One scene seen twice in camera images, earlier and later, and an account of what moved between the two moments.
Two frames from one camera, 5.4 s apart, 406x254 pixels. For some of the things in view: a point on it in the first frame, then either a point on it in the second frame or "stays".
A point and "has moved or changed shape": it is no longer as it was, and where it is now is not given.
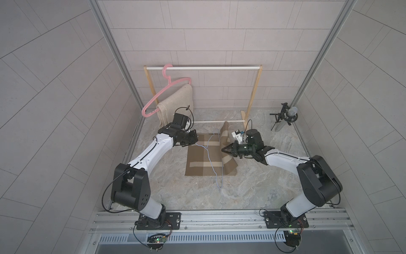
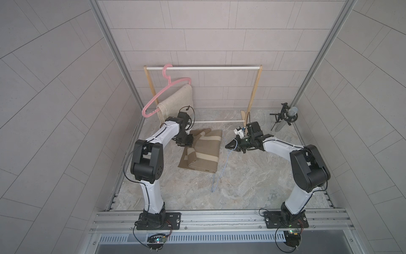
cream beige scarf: x=180 y=101 stays
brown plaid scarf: x=206 y=158 has moved or changed shape
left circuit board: x=156 y=241 stays
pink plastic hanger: x=169 y=85 stays
